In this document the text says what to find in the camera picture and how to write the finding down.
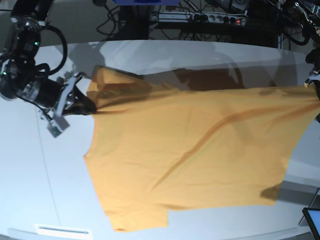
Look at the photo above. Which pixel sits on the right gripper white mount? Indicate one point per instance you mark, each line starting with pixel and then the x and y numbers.
pixel 71 100

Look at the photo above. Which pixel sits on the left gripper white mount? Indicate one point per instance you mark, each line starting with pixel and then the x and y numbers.
pixel 314 78

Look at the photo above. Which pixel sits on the orange yellow T-shirt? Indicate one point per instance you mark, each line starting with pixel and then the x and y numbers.
pixel 157 148

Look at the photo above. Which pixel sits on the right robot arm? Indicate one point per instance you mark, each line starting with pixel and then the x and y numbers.
pixel 22 78

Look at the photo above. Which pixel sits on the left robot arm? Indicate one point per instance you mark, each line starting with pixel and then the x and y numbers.
pixel 306 14

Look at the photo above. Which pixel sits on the white power strip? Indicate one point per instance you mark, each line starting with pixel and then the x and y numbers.
pixel 204 17

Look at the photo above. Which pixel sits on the tablet with blue screen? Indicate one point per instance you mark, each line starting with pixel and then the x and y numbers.
pixel 312 216

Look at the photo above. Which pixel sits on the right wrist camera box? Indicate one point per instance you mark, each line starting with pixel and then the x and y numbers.
pixel 57 126

